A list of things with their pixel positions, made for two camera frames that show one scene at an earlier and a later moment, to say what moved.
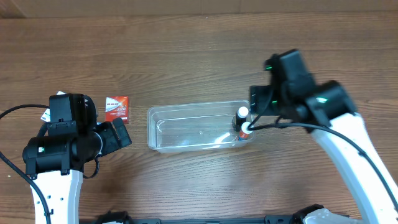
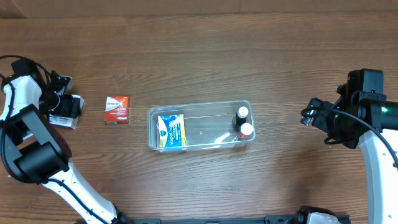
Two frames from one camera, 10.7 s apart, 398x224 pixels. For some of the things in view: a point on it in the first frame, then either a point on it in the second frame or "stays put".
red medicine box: (117, 106) stays put
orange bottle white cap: (244, 134) stays put
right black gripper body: (263, 99) → (326, 121)
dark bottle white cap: (240, 118) stays put
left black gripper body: (109, 144) → (55, 101)
